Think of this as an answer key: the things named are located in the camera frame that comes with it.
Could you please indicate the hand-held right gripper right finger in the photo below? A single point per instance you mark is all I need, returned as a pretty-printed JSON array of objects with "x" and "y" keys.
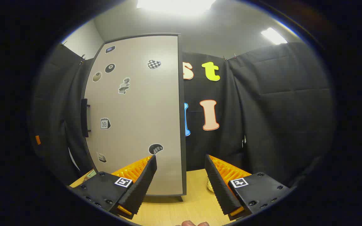
[{"x": 220, "y": 188}]

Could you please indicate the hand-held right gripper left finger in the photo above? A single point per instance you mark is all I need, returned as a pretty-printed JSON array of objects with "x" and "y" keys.
[{"x": 143, "y": 185}]

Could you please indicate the dark grey cabinet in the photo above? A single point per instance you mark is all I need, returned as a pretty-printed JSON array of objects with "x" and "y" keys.
[{"x": 183, "y": 125}]

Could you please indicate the yellow plush ball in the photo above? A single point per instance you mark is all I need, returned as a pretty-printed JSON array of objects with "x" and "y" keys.
[{"x": 210, "y": 185}]

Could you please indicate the green book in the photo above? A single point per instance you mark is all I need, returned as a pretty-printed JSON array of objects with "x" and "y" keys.
[{"x": 90, "y": 174}]

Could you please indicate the black backdrop cloth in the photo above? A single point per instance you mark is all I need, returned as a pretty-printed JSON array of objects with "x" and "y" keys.
[{"x": 278, "y": 110}]

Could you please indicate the ceiling light panel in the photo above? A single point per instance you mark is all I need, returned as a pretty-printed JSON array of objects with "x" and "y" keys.
[
  {"x": 176, "y": 5},
  {"x": 273, "y": 36}
]

